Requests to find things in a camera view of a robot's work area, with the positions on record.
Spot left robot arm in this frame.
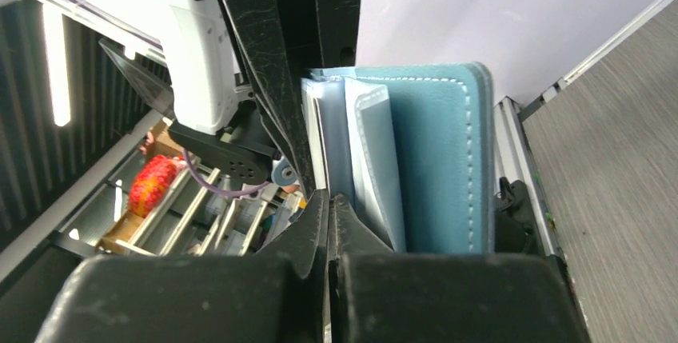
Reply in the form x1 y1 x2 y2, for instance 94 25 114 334
132 0 361 193

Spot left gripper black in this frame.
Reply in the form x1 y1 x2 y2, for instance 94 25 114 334
124 0 378 198

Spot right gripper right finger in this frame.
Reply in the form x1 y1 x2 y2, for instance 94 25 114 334
328 194 392 342

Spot red yellow plush toy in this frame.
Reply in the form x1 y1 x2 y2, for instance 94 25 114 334
127 154 185 218

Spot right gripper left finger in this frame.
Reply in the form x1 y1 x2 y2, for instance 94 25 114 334
259 189 329 342

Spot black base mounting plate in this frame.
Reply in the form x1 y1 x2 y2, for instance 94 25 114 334
494 177 545 257

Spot blue leather card holder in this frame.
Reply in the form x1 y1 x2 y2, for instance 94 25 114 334
301 62 495 254

